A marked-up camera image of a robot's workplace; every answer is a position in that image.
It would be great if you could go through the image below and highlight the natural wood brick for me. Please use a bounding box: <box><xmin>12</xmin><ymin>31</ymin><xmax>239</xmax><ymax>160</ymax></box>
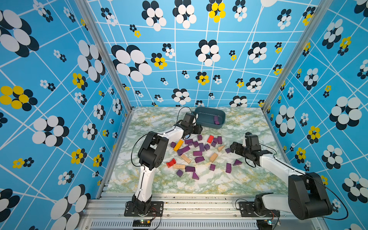
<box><xmin>172</xmin><ymin>164</ymin><xmax>186</xmax><ymax>170</ymax></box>
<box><xmin>209</xmin><ymin>153</ymin><xmax>218</xmax><ymax>163</ymax></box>
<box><xmin>181</xmin><ymin>154</ymin><xmax>191</xmax><ymax>164</ymax></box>

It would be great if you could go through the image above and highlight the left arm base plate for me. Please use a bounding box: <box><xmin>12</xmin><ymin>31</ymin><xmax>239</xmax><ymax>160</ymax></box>
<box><xmin>124</xmin><ymin>201</ymin><xmax>164</xmax><ymax>217</ymax></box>

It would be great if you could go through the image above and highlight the purple triangle block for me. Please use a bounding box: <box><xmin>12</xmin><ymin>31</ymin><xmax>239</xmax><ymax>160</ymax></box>
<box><xmin>192</xmin><ymin>172</ymin><xmax>199</xmax><ymax>180</ymax></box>
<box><xmin>233</xmin><ymin>160</ymin><xmax>242</xmax><ymax>166</ymax></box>

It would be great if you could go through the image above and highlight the red brick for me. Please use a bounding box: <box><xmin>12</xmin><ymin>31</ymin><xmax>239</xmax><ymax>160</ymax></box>
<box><xmin>207</xmin><ymin>135</ymin><xmax>214</xmax><ymax>144</ymax></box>

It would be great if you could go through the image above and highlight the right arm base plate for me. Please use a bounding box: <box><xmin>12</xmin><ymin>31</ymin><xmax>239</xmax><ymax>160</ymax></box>
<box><xmin>236</xmin><ymin>201</ymin><xmax>280</xmax><ymax>218</ymax></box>

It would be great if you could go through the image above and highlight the aluminium rail frame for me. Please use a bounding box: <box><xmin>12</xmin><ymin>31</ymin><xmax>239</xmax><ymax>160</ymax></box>
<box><xmin>78</xmin><ymin>193</ymin><xmax>328</xmax><ymax>230</ymax></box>

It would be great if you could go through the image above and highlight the red arch block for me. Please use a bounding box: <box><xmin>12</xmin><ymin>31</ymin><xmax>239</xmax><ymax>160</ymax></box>
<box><xmin>166</xmin><ymin>158</ymin><xmax>176</xmax><ymax>168</ymax></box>

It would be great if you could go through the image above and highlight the natural wood wedge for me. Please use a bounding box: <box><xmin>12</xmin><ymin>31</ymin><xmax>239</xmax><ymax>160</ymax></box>
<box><xmin>218</xmin><ymin>145</ymin><xmax>225</xmax><ymax>152</ymax></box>

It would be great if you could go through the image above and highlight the yellow brick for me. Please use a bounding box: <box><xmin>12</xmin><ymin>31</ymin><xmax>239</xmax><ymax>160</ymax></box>
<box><xmin>173</xmin><ymin>140</ymin><xmax>184</xmax><ymax>151</ymax></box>

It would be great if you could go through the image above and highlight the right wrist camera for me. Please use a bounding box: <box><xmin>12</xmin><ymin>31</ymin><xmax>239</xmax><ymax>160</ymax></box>
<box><xmin>243</xmin><ymin>132</ymin><xmax>261</xmax><ymax>151</ymax></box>

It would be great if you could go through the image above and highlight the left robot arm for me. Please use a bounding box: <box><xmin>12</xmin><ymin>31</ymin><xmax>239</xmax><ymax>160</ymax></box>
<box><xmin>132</xmin><ymin>121</ymin><xmax>203</xmax><ymax>215</ymax></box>

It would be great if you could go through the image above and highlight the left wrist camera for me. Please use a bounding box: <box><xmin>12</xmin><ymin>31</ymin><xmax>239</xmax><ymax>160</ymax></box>
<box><xmin>183</xmin><ymin>113</ymin><xmax>196</xmax><ymax>125</ymax></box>

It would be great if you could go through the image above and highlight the teal storage bin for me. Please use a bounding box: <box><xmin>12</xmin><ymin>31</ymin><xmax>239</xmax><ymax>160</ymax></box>
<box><xmin>195</xmin><ymin>107</ymin><xmax>226</xmax><ymax>129</ymax></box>

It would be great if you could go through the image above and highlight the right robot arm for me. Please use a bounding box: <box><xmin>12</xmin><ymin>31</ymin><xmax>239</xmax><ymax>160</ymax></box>
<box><xmin>230</xmin><ymin>142</ymin><xmax>333</xmax><ymax>220</ymax></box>

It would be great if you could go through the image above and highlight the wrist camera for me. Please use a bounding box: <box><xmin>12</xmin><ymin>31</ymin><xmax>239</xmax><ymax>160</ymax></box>
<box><xmin>183</xmin><ymin>113</ymin><xmax>196</xmax><ymax>125</ymax></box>
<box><xmin>243</xmin><ymin>132</ymin><xmax>261</xmax><ymax>151</ymax></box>

